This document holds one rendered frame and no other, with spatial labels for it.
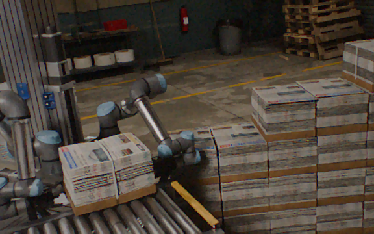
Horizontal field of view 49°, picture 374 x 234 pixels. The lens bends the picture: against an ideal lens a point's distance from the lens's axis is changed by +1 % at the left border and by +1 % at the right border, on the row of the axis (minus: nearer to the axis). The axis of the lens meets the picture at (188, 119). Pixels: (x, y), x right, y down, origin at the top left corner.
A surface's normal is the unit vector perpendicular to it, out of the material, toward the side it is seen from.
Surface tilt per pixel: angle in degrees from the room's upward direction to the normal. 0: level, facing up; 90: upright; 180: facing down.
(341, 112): 90
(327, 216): 90
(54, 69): 90
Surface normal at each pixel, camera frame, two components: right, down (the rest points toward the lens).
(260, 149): 0.07, 0.32
